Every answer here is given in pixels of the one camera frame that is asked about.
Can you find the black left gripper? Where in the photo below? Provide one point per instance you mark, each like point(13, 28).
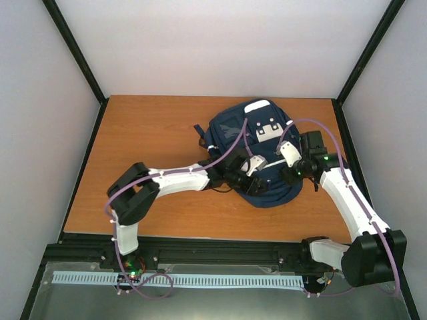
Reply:
point(250, 189)

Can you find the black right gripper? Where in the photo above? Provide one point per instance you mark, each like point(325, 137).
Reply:
point(287, 172)

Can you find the navy blue student backpack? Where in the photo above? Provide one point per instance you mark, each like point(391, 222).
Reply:
point(266, 123)

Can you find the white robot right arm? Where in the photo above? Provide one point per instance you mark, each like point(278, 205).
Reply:
point(376, 253)

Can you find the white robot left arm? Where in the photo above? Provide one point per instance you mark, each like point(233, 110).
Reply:
point(133, 194)

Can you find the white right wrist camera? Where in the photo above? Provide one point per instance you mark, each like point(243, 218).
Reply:
point(289, 152)

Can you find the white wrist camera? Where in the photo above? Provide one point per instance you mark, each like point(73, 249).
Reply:
point(252, 164)
point(289, 152)

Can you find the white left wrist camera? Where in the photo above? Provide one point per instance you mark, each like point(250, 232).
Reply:
point(252, 164)

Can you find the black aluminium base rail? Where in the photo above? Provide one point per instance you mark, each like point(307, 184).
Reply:
point(155, 253)

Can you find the black frame post right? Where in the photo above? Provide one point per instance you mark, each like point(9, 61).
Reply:
point(381, 29)

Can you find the black frame post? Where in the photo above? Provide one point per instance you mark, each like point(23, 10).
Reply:
point(74, 48)
point(381, 29)

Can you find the light blue slotted cable duct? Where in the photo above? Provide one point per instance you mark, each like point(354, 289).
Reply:
point(184, 281)

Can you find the black frame post left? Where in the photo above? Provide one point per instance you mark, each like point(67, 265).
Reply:
point(74, 48)

